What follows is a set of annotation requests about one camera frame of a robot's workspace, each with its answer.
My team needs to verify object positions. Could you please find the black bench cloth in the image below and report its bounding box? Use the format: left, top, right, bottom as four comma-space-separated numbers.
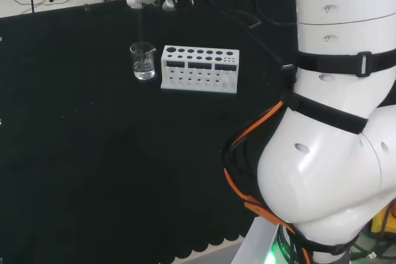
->
0, 0, 299, 264

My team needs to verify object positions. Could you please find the white test tube rack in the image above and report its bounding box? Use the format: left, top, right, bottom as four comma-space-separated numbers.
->
160, 45, 241, 95

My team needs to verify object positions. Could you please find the clear glass beaker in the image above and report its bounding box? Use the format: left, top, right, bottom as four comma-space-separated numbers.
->
129, 41, 157, 81

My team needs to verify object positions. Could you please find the yellow stop button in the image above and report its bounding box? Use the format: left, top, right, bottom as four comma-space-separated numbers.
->
370, 202, 396, 234

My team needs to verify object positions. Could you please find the clear glass rod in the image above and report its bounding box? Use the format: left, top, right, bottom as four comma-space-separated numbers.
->
137, 6, 147, 74

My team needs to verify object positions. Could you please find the orange cable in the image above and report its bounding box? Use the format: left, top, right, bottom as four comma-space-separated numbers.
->
223, 100, 311, 264

